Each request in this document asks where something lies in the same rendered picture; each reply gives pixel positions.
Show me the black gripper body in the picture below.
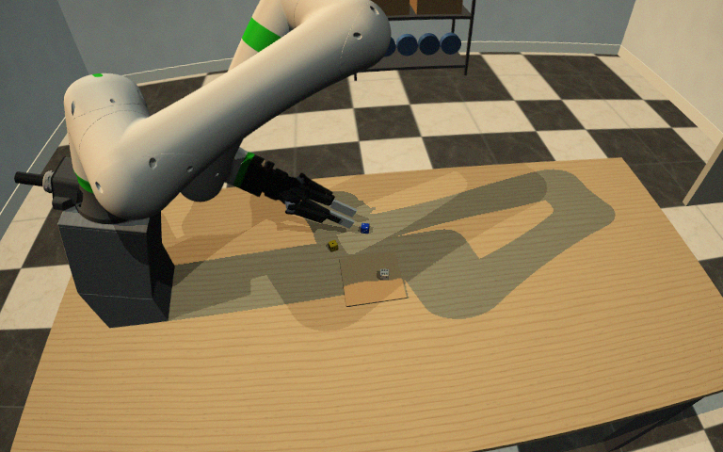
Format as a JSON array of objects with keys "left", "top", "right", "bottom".
[{"left": 264, "top": 169, "right": 305, "bottom": 204}]

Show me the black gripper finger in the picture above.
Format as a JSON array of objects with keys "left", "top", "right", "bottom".
[
  {"left": 284, "top": 188, "right": 355, "bottom": 229},
  {"left": 293, "top": 173, "right": 357, "bottom": 217}
]

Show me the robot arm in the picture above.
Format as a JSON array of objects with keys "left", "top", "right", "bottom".
[{"left": 14, "top": 0, "right": 391, "bottom": 224}]

